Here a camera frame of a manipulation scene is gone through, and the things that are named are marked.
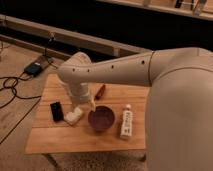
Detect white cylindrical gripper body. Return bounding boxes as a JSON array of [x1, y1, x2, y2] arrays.
[[69, 83, 91, 107]]

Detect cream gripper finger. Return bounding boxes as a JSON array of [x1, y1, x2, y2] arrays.
[[89, 99, 96, 111]]

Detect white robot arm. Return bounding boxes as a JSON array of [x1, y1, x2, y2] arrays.
[[58, 47, 213, 171]]

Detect purple bowl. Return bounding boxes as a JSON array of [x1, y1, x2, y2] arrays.
[[88, 106, 115, 132]]

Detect white sponge block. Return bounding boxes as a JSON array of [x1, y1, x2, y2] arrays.
[[64, 107, 83, 125]]

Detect wooden table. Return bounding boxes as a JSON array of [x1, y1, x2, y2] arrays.
[[25, 74, 149, 154]]

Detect black rectangular phone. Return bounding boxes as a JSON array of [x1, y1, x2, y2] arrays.
[[50, 102, 63, 122]]

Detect white bottle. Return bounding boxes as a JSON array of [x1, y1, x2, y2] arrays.
[[120, 104, 133, 139]]

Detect wooden shelf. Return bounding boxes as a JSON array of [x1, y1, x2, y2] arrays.
[[98, 0, 213, 21]]

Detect wooden rail beam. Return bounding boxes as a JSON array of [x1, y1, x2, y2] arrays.
[[0, 14, 149, 57]]

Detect black floor cable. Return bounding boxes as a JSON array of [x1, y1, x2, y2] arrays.
[[0, 71, 43, 144]]

